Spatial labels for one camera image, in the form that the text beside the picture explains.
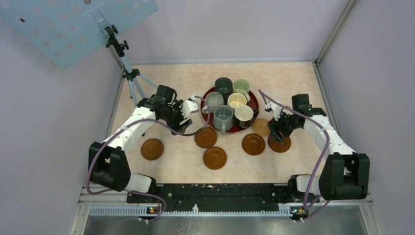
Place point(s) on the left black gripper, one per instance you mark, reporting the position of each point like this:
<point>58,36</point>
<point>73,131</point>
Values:
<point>175,126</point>

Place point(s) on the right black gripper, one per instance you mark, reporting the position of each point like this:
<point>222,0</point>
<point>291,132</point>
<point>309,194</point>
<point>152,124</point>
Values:
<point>275,127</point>

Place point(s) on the brown wooden coaster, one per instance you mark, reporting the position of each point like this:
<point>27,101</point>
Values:
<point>279,147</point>
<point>206,138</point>
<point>152,149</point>
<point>253,144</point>
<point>215,158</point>

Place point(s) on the light woven coaster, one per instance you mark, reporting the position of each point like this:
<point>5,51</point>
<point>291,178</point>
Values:
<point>260,127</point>

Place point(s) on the striped white grey cup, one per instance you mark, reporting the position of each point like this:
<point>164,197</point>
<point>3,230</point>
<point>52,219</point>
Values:
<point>212,101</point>

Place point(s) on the black cup white inside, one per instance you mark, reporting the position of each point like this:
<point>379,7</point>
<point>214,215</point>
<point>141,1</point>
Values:
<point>244,115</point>

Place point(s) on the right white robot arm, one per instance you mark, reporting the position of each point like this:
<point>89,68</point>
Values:
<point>340,172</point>

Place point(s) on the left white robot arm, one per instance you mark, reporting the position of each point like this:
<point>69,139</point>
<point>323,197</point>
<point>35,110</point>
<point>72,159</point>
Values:
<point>108,164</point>

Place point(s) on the dark green cup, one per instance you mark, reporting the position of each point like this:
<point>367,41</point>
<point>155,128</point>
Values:
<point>224,86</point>

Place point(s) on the light green cup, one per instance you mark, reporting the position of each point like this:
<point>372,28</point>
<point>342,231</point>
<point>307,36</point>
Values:
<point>242,86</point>

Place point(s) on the red round tray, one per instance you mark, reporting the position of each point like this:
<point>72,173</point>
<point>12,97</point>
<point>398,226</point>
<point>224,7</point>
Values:
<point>253,103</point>

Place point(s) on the grey blue mug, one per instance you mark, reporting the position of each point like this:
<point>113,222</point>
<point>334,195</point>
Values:
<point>223,119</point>

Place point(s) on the cream yellow mug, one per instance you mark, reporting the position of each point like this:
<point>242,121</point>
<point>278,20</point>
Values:
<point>236,100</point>

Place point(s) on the light blue tripod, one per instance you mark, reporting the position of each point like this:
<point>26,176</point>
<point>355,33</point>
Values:
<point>129,73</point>

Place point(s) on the blue perforated board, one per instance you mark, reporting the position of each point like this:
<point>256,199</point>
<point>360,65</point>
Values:
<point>67,31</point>

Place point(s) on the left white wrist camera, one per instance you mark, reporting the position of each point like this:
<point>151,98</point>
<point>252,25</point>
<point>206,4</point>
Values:
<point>189,107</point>

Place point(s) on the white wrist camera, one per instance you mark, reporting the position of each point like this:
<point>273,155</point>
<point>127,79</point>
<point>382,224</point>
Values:
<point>189,107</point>
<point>275,108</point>

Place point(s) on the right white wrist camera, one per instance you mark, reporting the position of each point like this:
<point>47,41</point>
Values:
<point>275,108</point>

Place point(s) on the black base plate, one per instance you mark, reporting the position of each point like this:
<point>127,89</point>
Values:
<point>256,197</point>

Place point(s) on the aluminium frame rail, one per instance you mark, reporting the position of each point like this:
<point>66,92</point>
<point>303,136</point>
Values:
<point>109,213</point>

